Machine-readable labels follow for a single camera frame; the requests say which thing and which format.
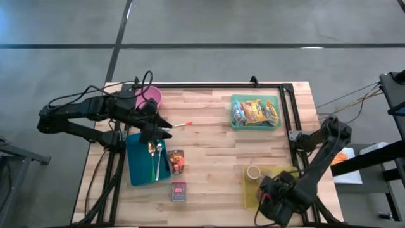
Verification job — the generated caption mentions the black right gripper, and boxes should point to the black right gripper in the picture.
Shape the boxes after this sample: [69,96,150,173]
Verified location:
[258,172,304,225]

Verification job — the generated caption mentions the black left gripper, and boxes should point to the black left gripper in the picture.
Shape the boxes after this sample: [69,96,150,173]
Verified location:
[135,98,173,144]

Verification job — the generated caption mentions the gold spoon teal handle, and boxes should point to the gold spoon teal handle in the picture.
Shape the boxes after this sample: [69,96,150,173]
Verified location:
[147,141,158,183]

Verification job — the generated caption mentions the brown orange snack pack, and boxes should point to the brown orange snack pack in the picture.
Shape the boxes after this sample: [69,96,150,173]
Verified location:
[168,149,185,175]

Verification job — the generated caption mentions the round silver can white label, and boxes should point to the round silver can white label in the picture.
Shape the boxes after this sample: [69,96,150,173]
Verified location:
[246,165,261,181]

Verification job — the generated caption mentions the yellow Maruchan ramen pack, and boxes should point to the yellow Maruchan ramen pack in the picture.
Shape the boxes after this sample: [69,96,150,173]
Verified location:
[243,99,270,125]

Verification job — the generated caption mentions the silver metal spoon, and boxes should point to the silver metal spoon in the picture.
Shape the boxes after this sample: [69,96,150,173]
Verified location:
[154,142,163,182]

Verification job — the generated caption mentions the orange tipped white stick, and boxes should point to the orange tipped white stick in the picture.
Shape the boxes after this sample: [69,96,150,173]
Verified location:
[164,121,193,130]

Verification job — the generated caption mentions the yellow plastic tray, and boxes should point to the yellow plastic tray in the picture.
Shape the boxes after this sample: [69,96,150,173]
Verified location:
[242,166,300,210]

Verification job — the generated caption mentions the pink plastic bowl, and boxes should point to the pink plastic bowl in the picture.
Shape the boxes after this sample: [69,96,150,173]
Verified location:
[134,85,163,111]

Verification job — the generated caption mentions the teal plastic tray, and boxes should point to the teal plastic tray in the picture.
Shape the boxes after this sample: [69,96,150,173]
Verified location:
[125,132,172,187]

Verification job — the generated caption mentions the patterned red-lidded tin with barcode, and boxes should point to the patterned red-lidded tin with barcode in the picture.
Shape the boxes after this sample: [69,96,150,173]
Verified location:
[171,181,187,203]

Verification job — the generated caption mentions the green plastic bin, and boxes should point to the green plastic bin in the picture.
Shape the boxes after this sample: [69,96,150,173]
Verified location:
[230,94,282,131]

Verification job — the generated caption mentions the small orange object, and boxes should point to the small orange object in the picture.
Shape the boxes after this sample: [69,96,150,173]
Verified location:
[332,151,349,166]

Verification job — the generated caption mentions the white paper sheet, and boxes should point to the white paper sheet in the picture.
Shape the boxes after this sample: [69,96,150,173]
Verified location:
[332,147,364,185]

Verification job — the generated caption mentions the colourful snack pack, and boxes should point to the colourful snack pack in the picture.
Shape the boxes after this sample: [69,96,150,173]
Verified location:
[232,99,247,126]

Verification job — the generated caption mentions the pale yellow snack pack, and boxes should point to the pale yellow snack pack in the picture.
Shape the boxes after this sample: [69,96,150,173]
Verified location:
[265,100,281,126]

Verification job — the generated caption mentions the white box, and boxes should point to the white box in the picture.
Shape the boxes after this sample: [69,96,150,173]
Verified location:
[359,141,389,156]

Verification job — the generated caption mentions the grey metal stand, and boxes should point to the grey metal stand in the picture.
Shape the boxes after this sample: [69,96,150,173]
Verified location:
[0,136,51,228]

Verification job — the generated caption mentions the black equipment stand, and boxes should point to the black equipment stand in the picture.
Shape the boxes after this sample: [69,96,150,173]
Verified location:
[330,70,405,228]

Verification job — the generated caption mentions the black rig frame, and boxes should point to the black rig frame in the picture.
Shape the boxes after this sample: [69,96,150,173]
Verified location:
[71,75,344,228]

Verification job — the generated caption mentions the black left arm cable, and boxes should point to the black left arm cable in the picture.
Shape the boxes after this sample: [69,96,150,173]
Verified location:
[47,70,154,110]

